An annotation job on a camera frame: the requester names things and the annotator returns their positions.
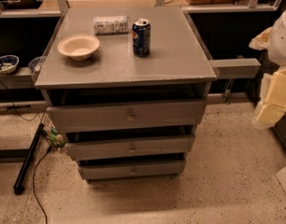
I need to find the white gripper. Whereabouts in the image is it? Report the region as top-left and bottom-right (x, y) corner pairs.
(249, 27), (286, 130)

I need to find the grey top drawer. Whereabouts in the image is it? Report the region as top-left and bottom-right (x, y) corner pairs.
(47, 99), (206, 133)

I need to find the grey drawer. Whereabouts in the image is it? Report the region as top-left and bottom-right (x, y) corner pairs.
(65, 134), (195, 161)
(47, 99), (206, 133)
(79, 160), (186, 180)

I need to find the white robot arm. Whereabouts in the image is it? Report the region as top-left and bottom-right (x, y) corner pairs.
(249, 9), (286, 129)

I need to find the grey bottom drawer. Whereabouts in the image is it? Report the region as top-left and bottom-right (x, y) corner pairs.
(79, 160), (186, 180)

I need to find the grey drawer cabinet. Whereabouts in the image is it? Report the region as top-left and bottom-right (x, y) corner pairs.
(35, 7), (216, 167)

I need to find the grey middle drawer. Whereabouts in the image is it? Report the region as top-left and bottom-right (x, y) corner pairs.
(65, 134), (195, 161)

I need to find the grey side shelf beam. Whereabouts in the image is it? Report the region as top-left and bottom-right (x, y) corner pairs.
(209, 58), (261, 79)

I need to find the blue pepsi can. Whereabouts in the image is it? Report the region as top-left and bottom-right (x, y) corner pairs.
(132, 18), (150, 56)

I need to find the silver can lying down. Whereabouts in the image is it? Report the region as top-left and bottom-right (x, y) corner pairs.
(93, 15), (128, 35)

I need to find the white paper bowl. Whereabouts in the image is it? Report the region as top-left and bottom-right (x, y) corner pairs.
(58, 35), (100, 61)

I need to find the small grey bowl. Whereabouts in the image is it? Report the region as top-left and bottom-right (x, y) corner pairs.
(28, 56), (46, 72)

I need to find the grey left shelf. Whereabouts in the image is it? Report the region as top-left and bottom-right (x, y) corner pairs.
(0, 67), (34, 90)

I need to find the blue patterned bowl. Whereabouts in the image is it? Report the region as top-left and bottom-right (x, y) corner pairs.
(0, 55), (20, 75)

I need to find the black bar on floor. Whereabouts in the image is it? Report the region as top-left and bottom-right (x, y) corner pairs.
(13, 123), (44, 195)

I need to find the black cable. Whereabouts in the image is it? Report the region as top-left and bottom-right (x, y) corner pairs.
(32, 145), (53, 224)

